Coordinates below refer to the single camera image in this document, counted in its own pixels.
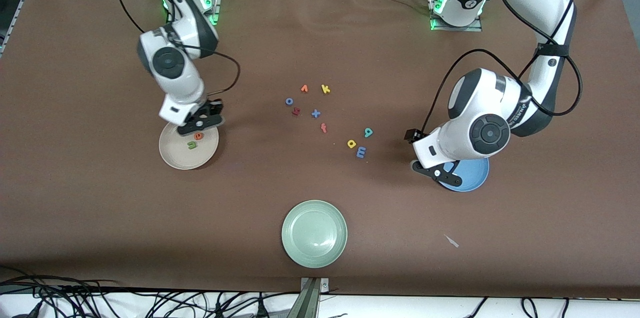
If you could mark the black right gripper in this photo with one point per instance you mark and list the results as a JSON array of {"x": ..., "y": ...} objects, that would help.
[{"x": 214, "y": 106}]

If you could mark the teal foam letter g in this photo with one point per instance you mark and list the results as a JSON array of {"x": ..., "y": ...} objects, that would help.
[{"x": 368, "y": 130}]

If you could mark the blue foam letter m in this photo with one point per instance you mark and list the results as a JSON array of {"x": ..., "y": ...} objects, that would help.
[{"x": 361, "y": 152}]

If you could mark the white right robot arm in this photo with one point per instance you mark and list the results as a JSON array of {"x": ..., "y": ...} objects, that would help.
[{"x": 180, "y": 82}]

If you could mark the beige plate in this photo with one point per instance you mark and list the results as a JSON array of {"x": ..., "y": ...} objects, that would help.
[{"x": 180, "y": 155}]

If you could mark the blue plate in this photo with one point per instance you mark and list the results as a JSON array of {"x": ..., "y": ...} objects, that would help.
[{"x": 475, "y": 178}]

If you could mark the dark red foam letter n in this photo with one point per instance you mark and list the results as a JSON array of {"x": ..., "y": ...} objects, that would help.
[{"x": 296, "y": 111}]

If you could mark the blue foam letter x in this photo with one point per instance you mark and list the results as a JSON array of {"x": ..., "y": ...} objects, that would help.
[{"x": 316, "y": 113}]

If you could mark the small white paper scrap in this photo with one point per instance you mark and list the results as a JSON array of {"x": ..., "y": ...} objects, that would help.
[{"x": 451, "y": 241}]

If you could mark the brown table cover mat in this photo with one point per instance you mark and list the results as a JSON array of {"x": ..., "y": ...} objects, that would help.
[{"x": 320, "y": 47}]

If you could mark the pale green plate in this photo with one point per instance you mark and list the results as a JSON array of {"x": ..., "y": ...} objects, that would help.
[{"x": 314, "y": 234}]

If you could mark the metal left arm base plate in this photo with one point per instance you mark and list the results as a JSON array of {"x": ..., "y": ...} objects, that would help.
[{"x": 457, "y": 29}]

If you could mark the aluminium frame post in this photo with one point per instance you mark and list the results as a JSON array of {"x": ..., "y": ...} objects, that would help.
[{"x": 310, "y": 303}]

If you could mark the aluminium frame profile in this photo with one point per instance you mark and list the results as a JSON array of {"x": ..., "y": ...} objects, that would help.
[{"x": 20, "y": 7}]

